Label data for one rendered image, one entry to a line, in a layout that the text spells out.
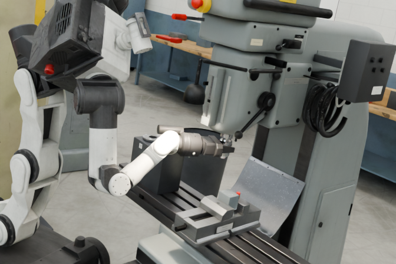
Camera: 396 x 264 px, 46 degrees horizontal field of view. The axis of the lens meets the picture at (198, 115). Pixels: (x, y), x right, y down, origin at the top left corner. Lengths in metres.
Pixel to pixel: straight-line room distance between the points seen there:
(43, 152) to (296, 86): 1.01
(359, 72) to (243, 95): 0.40
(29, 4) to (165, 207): 1.68
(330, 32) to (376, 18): 4.26
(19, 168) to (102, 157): 0.51
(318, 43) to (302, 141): 0.42
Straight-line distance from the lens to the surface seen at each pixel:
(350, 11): 6.37
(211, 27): 1.67
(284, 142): 2.09
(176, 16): 1.61
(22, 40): 1.91
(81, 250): 2.23
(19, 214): 2.13
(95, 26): 1.61
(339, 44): 2.02
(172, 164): 2.02
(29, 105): 1.89
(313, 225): 2.16
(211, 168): 3.76
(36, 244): 2.35
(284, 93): 1.78
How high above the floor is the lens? 1.81
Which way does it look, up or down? 15 degrees down
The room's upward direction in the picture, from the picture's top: 10 degrees clockwise
